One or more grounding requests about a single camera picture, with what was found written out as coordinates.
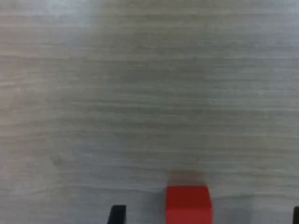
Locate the red cube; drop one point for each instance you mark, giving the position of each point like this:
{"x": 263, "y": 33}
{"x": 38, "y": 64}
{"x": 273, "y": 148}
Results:
{"x": 189, "y": 205}

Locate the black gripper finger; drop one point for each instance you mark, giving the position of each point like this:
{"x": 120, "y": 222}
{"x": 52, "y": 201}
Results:
{"x": 296, "y": 215}
{"x": 117, "y": 215}

